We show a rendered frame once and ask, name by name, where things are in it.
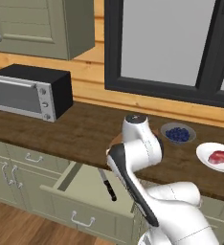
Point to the white plate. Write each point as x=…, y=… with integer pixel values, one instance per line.
x=203, y=153

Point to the closed olive green drawer front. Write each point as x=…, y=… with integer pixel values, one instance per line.
x=50, y=162

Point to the dark-framed window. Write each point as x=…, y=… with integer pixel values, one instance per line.
x=168, y=41

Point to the black and silver toaster oven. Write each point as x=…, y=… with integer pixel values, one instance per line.
x=24, y=95

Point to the open olive green drawer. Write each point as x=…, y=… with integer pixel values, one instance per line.
x=85, y=188

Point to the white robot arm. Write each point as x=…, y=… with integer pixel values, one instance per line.
x=142, y=150

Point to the blueberries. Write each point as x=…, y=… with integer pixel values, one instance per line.
x=177, y=134

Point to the olive green base cupboard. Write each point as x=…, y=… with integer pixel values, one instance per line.
x=220, y=217

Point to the grey bowl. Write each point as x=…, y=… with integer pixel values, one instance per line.
x=167, y=127

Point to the olive green wall cupboard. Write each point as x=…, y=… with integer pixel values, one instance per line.
x=37, y=25

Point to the red raw meat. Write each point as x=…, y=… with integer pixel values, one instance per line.
x=218, y=157

